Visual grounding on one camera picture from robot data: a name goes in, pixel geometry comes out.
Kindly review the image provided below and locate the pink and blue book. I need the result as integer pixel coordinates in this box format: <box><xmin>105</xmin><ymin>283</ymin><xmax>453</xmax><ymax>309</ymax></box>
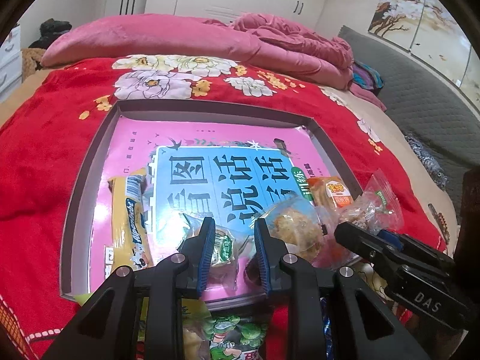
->
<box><xmin>89</xmin><ymin>116</ymin><xmax>338</xmax><ymax>289</ymax></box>

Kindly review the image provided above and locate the grey patterned cloth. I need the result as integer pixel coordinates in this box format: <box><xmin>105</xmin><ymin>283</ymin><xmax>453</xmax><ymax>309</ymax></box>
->
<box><xmin>404</xmin><ymin>133</ymin><xmax>448</xmax><ymax>191</ymax></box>

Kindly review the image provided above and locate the green pea snack pack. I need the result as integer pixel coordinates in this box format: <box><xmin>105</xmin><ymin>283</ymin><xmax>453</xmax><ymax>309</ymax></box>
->
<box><xmin>202</xmin><ymin>314</ymin><xmax>269</xmax><ymax>360</ymax></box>

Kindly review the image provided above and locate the brown knitted cloth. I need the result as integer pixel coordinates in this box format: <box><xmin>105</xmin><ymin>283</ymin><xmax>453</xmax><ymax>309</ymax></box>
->
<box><xmin>21</xmin><ymin>48</ymin><xmax>46</xmax><ymax>81</ymax></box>

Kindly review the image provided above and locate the grey shallow box tray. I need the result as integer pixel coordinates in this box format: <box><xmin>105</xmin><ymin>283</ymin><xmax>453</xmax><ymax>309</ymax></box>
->
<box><xmin>59</xmin><ymin>100</ymin><xmax>362</xmax><ymax>300</ymax></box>

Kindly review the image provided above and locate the round biscuit green label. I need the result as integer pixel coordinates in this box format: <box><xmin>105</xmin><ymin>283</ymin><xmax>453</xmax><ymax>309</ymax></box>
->
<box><xmin>180</xmin><ymin>212</ymin><xmax>257</xmax><ymax>291</ymax></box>

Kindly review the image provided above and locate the floral wall painting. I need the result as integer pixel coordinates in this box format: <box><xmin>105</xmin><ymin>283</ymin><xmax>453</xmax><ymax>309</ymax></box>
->
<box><xmin>368</xmin><ymin>0</ymin><xmax>479</xmax><ymax>107</ymax></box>

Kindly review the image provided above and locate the green milk candy bag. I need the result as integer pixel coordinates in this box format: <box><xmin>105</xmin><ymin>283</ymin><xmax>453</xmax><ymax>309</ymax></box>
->
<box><xmin>56</xmin><ymin>287</ymin><xmax>210</xmax><ymax>359</ymax></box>

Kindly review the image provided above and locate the yellow wafer snack pack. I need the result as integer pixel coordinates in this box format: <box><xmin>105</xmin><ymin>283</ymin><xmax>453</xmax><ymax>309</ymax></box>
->
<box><xmin>108</xmin><ymin>168</ymin><xmax>154</xmax><ymax>271</ymax></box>

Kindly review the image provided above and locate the dark brown cake pack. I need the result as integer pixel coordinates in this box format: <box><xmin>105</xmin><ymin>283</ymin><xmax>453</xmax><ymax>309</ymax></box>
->
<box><xmin>244</xmin><ymin>256</ymin><xmax>261</xmax><ymax>286</ymax></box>

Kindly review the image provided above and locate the pink quilt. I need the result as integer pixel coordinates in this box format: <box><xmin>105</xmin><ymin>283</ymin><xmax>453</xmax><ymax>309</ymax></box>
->
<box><xmin>41</xmin><ymin>13</ymin><xmax>386</xmax><ymax>111</ymax></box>

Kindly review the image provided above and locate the orange bread snack pack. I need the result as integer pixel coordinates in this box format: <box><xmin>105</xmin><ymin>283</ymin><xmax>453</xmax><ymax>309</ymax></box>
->
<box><xmin>307</xmin><ymin>176</ymin><xmax>354</xmax><ymax>269</ymax></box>

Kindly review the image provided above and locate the white drawer cabinet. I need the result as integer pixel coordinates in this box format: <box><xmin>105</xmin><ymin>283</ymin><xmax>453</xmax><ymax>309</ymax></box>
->
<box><xmin>0</xmin><ymin>24</ymin><xmax>22</xmax><ymax>102</ymax></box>

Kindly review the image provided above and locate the grey padded headboard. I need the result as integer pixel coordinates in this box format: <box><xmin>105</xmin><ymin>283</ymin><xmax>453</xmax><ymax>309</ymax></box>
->
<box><xmin>338</xmin><ymin>26</ymin><xmax>479</xmax><ymax>211</ymax></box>

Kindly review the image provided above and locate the black clothes pile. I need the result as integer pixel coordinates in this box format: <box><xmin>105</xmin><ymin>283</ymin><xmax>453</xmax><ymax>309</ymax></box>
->
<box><xmin>29</xmin><ymin>18</ymin><xmax>72</xmax><ymax>50</ymax></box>

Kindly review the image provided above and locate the red floral blanket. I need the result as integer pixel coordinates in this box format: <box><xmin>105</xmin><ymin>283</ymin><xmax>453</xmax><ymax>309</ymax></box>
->
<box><xmin>1</xmin><ymin>58</ymin><xmax>447</xmax><ymax>359</ymax></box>

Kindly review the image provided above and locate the blue purple folded cloth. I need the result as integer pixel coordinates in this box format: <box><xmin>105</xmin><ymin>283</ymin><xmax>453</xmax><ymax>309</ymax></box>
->
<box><xmin>351</xmin><ymin>60</ymin><xmax>385</xmax><ymax>95</ymax></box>

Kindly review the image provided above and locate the clear bag walnut snack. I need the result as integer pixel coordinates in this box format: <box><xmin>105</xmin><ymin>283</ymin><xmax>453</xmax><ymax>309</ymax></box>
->
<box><xmin>337</xmin><ymin>169</ymin><xmax>404</xmax><ymax>235</ymax></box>

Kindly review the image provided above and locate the clear bag brown pastry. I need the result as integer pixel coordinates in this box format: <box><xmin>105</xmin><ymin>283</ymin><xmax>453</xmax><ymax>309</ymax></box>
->
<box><xmin>259</xmin><ymin>196</ymin><xmax>333</xmax><ymax>269</ymax></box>

